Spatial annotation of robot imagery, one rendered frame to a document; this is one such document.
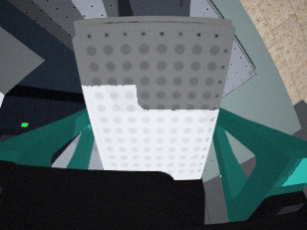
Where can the grey lab instrument housing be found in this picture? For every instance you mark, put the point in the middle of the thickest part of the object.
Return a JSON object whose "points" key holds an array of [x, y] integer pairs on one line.
{"points": [[39, 78]]}

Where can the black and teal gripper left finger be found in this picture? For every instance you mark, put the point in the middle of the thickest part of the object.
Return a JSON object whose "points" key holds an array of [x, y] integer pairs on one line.
{"points": [[36, 147]]}

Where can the white well pcr plate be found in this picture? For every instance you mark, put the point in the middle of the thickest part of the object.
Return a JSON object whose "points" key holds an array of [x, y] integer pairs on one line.
{"points": [[153, 86]]}

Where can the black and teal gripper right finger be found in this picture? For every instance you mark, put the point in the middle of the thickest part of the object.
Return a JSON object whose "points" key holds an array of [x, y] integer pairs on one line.
{"points": [[281, 163]]}

